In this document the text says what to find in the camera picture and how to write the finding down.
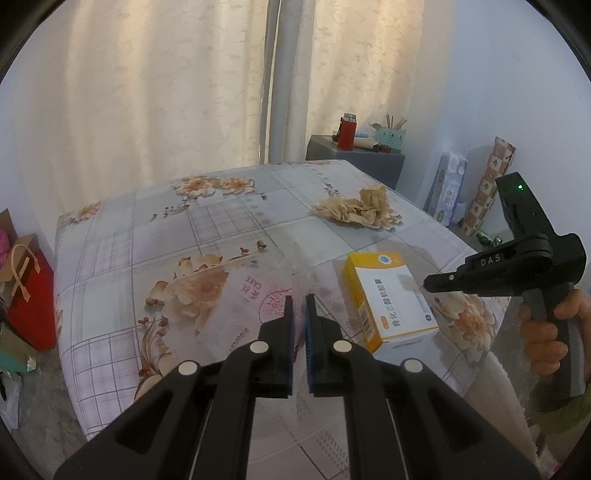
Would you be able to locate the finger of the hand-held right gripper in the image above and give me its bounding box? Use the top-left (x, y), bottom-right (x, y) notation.
top-left (424, 267), bottom-right (481, 294)

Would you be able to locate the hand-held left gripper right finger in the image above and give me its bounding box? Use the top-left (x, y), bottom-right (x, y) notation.
top-left (305, 294), bottom-right (541, 480)

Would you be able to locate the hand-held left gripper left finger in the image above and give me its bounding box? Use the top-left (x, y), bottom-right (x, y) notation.
top-left (54, 295), bottom-right (296, 480)

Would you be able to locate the clear printed plastic bag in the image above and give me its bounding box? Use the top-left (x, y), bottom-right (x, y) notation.
top-left (194, 233), bottom-right (324, 360)

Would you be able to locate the yellow white medicine box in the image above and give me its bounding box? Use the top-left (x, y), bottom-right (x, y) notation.
top-left (342, 251), bottom-right (440, 354)

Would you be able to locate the brown paper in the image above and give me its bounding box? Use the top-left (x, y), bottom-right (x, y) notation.
top-left (310, 184), bottom-right (403, 230)

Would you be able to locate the person's right hand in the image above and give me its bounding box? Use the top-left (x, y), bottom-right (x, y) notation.
top-left (518, 289), bottom-right (591, 376)

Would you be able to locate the patterned rolled mat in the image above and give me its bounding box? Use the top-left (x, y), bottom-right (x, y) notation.
top-left (462, 136), bottom-right (517, 238)

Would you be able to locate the toilet paper pack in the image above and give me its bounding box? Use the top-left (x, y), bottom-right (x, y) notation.
top-left (424, 154), bottom-right (468, 227)

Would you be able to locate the grey cabinet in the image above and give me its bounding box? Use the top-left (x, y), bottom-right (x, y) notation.
top-left (305, 135), bottom-right (406, 191)

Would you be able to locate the teal utensil holder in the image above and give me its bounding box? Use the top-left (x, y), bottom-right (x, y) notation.
top-left (373, 127), bottom-right (406, 154)

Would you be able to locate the red thermos flask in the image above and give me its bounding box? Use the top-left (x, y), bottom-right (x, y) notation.
top-left (337, 112), bottom-right (357, 151)

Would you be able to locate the cream patterned curtain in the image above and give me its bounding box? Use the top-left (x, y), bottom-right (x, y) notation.
top-left (300, 0), bottom-right (426, 162)
top-left (11, 0), bottom-right (271, 222)

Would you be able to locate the red gift bag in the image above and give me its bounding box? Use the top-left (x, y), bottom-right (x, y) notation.
top-left (4, 233), bottom-right (57, 352)

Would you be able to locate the teal gold gift bag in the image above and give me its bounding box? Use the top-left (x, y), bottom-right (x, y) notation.
top-left (0, 323), bottom-right (40, 374)

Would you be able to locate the clear crumpled plastic bag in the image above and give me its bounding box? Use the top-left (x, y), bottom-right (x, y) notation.
top-left (0, 374), bottom-right (24, 430)

